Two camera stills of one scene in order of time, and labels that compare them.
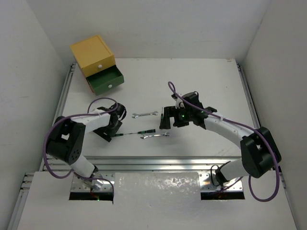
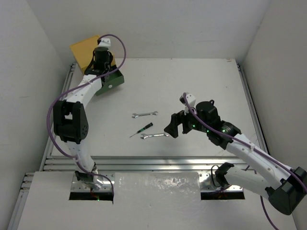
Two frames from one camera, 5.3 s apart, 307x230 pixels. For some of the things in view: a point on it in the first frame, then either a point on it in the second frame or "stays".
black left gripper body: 105,132 -> 105,75
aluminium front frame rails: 135,164 stays
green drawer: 106,81 stays
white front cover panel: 153,201 stays
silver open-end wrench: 165,134 stays
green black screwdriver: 152,131 -> 151,124
